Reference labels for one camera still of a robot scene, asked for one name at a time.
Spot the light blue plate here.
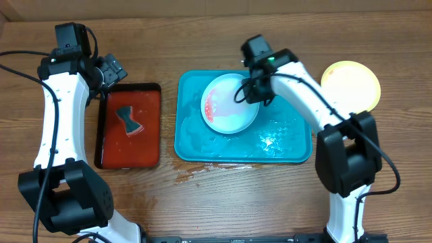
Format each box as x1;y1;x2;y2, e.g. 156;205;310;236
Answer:
200;74;259;134

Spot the orange green scrub sponge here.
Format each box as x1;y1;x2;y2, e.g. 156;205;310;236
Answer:
115;106;144;137

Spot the yellow-green plate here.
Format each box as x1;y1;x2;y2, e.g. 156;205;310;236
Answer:
321;61;381;113

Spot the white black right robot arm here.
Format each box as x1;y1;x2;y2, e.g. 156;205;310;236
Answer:
240;47;383;242

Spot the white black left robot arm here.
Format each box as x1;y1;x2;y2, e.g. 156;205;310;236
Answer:
18;49;142;242

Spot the teal plastic serving tray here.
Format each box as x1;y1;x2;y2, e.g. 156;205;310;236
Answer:
174;70;313;163

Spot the black tray with red water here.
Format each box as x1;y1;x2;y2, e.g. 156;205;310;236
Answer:
94;83;161;169

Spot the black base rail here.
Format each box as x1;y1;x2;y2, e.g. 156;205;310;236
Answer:
143;233;389;243

